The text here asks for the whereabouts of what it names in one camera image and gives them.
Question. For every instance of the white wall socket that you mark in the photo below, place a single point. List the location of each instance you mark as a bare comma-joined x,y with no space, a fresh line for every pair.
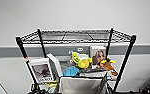
80,49

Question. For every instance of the flat box with photo print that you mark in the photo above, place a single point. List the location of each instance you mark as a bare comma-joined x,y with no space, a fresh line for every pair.
91,70

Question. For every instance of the plain white flat box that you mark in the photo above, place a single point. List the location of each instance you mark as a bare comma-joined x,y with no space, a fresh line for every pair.
54,65

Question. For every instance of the orange plush toy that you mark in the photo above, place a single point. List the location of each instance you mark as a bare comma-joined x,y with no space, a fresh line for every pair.
108,66

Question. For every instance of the yellow plush toy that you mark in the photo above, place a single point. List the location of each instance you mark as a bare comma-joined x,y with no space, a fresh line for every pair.
81,61

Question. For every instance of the blue plush toy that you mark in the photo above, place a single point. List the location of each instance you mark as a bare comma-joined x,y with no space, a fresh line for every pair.
71,71

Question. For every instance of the green and yellow toy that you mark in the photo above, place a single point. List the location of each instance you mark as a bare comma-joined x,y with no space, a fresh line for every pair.
51,85

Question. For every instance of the white box with landscape picture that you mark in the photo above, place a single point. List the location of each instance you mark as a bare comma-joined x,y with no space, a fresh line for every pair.
41,71

